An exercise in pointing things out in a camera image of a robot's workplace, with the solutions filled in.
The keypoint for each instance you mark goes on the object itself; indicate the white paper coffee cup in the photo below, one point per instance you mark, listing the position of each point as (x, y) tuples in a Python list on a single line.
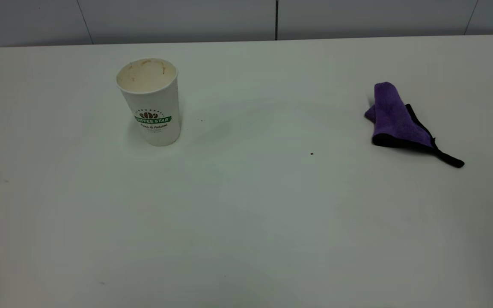
[(154, 102)]

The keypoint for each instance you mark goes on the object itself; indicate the purple cloth with black trim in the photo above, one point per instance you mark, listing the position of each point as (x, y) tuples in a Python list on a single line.
[(394, 117)]

